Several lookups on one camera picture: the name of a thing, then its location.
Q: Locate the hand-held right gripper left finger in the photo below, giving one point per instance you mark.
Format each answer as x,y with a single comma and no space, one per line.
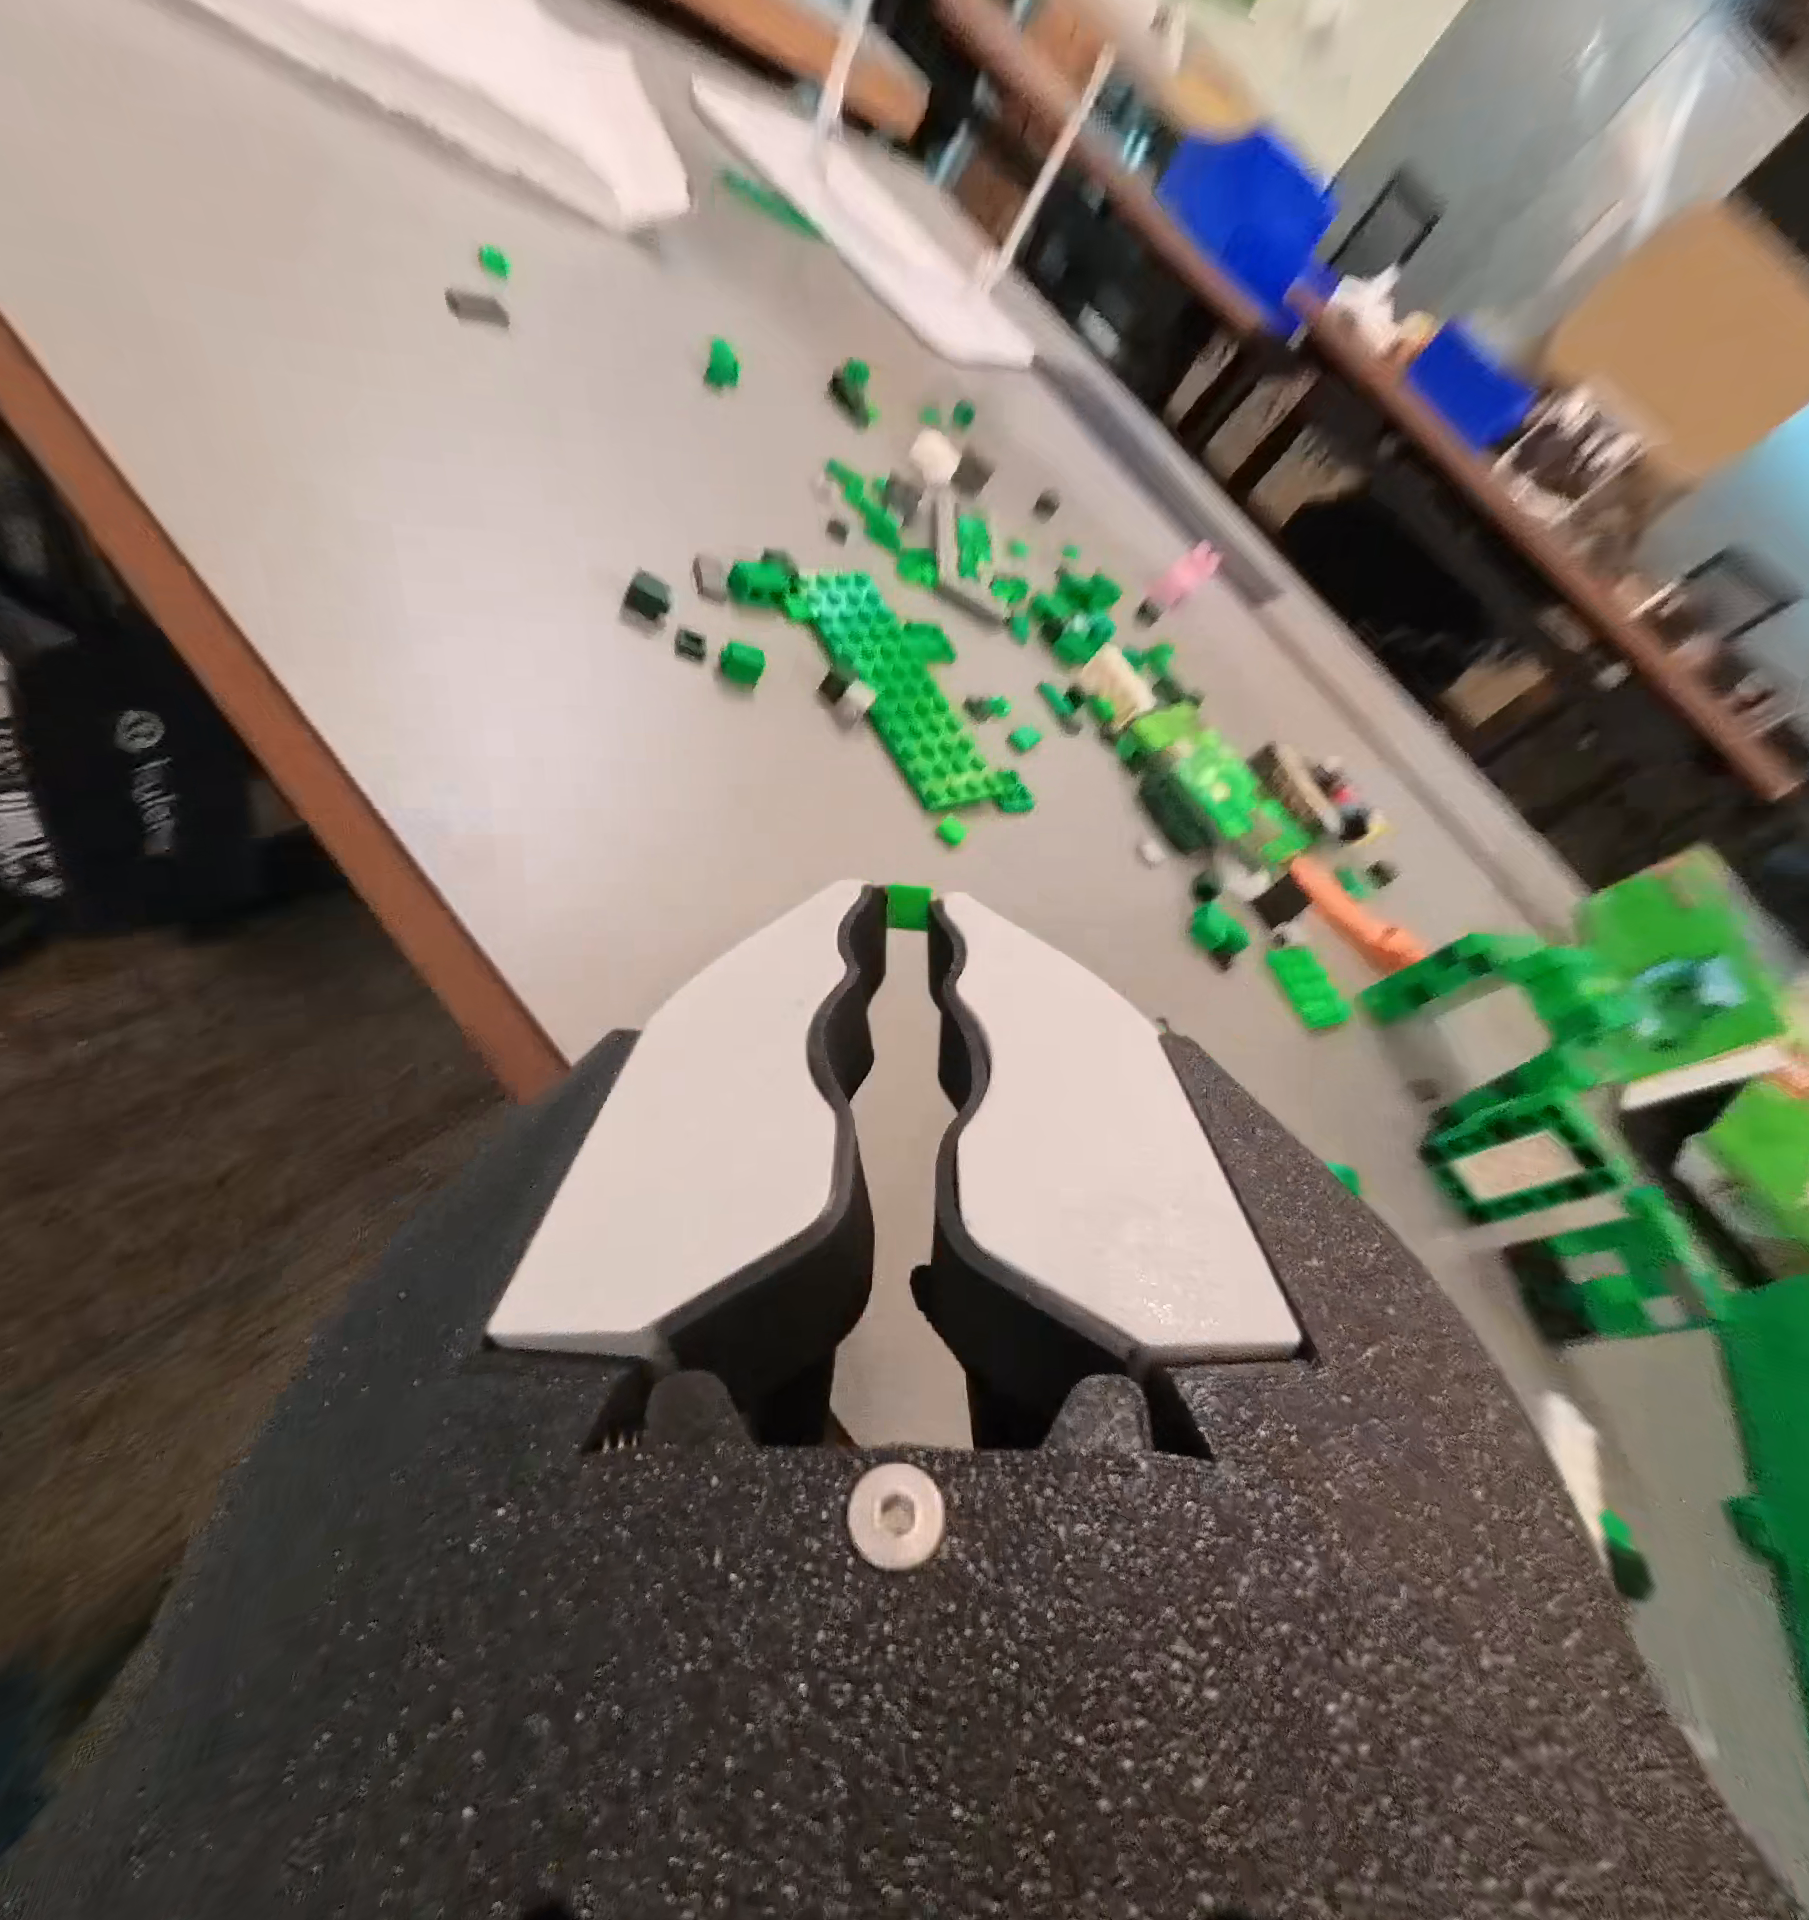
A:
694,1156

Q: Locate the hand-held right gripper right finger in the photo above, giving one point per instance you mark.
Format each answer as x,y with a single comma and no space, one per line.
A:
1112,1170

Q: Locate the small green tile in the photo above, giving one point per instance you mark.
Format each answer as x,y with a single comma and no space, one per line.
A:
902,906

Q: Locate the green brick strip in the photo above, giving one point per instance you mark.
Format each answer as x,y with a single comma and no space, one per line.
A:
902,689

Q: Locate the grey desk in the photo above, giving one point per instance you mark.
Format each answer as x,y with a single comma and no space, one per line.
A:
468,526

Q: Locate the orange brick separator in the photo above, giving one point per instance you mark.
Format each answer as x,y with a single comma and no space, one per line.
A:
1352,913

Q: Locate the green mosaic brick panel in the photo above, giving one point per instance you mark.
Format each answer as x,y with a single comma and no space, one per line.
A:
1224,787

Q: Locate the black yellow brick model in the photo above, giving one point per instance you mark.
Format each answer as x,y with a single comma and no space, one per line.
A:
1315,787

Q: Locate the white brick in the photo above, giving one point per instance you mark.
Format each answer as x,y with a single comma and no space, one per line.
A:
1112,684

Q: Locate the scattered green bricks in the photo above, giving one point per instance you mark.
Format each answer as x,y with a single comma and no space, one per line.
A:
740,662

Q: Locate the pink brick pig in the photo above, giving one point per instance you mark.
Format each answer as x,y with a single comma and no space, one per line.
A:
1187,577

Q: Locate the green toy set box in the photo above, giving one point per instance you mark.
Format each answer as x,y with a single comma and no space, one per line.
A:
1748,1050

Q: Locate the black printed bag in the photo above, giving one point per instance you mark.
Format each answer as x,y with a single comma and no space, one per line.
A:
96,750

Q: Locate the brown-topped table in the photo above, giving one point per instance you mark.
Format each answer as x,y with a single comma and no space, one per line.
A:
1126,198
1593,605

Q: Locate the green plastic crate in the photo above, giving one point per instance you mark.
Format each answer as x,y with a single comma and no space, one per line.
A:
1805,1499

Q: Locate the blue storage bin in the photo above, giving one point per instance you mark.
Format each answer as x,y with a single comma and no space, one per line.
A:
1476,389
1251,215

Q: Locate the white book stand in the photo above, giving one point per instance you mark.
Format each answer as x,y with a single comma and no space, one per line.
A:
902,229

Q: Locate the long green plate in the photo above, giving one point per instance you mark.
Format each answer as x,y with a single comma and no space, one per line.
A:
770,202

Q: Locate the tan board stand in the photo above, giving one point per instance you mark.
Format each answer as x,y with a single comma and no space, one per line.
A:
1699,345

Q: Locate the printed paper sheet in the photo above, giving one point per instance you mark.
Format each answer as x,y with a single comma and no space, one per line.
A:
512,86

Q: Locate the wooden-edged table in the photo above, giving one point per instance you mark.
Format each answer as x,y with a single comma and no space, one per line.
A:
817,62

